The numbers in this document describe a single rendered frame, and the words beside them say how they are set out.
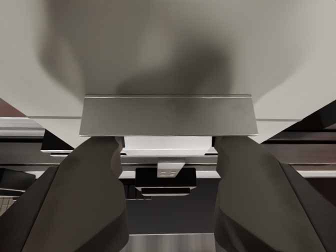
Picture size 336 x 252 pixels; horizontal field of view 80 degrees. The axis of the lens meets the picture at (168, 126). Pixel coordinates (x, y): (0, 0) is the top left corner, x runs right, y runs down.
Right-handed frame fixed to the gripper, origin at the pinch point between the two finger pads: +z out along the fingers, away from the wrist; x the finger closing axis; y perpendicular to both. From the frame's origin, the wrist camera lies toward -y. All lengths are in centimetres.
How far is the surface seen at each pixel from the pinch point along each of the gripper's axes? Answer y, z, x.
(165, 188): 23.6, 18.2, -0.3
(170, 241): 13.5, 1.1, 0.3
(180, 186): 22.9, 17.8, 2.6
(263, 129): 1.8, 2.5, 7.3
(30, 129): 5.8, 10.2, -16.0
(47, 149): 6.2, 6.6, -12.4
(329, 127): 18, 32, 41
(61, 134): 2.3, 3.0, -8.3
